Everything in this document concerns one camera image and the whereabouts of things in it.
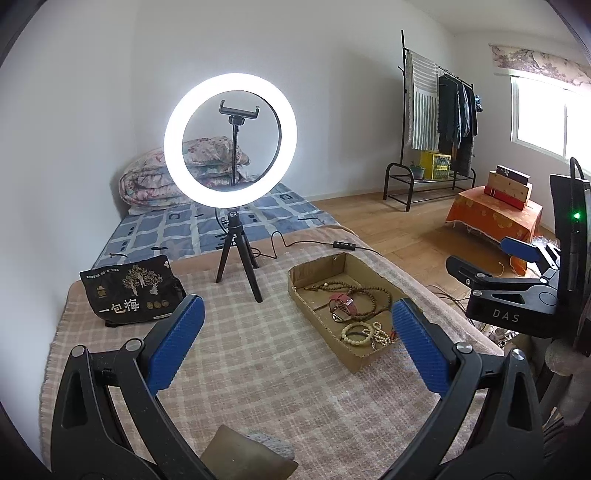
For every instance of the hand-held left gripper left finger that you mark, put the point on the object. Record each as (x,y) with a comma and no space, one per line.
(175,341)

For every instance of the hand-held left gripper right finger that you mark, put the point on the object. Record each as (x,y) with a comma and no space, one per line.
(420,350)

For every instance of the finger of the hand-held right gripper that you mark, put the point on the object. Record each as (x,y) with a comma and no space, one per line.
(521,249)
(466,273)

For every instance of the cardboard box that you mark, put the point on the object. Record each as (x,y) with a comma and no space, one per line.
(314,270)

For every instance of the person's right forearm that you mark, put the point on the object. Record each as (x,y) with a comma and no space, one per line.
(568,378)

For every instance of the orange cloth covered table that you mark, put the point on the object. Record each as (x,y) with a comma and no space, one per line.
(485,212)

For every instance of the red box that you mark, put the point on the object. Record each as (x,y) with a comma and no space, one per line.
(505,198)

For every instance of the beige box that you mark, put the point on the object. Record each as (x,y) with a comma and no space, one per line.
(501,182)

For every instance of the black snack bag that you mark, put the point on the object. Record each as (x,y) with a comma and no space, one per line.
(129,286)

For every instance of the dark brown box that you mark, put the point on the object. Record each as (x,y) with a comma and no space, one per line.
(512,173)

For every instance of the pink plaid blanket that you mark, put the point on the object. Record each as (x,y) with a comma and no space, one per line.
(258,369)

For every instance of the red watch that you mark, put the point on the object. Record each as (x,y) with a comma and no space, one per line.
(341,299)

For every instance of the blue patterned bed sheet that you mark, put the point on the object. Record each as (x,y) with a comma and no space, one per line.
(152,235)

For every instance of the yellow box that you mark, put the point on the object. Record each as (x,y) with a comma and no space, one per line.
(436,166)

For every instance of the small plant pot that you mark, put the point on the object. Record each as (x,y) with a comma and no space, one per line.
(418,171)

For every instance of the black tripod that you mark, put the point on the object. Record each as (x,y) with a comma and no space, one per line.
(238,240)

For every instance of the olive brown cloth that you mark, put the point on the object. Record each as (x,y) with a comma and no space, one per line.
(231,457)

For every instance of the window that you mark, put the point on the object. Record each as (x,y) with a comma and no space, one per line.
(540,120)

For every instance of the dark hanging clothes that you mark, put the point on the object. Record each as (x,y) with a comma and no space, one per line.
(455,115)

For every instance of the folded floral quilt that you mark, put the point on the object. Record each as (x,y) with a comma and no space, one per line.
(143,184)

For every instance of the black clothes rack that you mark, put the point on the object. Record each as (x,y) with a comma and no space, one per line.
(404,115)

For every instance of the striped towel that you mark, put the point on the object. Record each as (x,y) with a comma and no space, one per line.
(422,101)

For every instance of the floral curtain valance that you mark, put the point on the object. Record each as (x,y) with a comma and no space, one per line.
(531,60)

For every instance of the black phone holder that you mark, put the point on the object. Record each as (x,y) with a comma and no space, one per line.
(238,115)

